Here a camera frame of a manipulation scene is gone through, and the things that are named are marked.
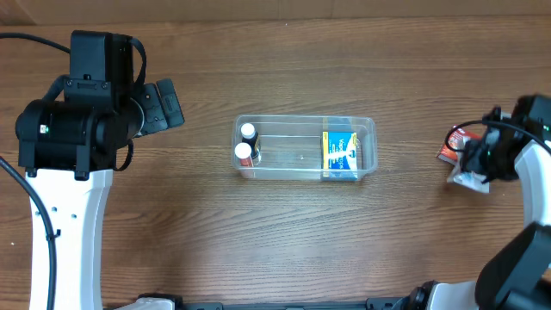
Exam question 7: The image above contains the white blue medicine box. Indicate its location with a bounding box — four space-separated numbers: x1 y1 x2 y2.
447 164 490 194

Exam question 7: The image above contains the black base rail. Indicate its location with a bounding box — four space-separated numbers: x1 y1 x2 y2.
115 294 409 310

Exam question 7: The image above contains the black bottle white cap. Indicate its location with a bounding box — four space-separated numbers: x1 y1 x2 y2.
240 123 260 158

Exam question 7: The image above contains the red medicine box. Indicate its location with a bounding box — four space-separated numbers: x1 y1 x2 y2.
436 128 481 164

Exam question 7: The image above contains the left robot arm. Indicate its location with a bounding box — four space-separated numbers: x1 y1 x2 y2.
15 30 184 309

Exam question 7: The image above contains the clear plastic container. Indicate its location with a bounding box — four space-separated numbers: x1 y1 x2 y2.
232 115 378 181

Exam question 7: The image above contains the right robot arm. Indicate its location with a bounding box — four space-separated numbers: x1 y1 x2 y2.
395 94 550 310

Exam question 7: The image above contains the orange bottle white cap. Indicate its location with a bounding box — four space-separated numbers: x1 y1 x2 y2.
234 142 254 168

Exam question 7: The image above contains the blue yellow VapoDrops box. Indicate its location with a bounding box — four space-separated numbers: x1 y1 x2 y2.
321 131 358 181

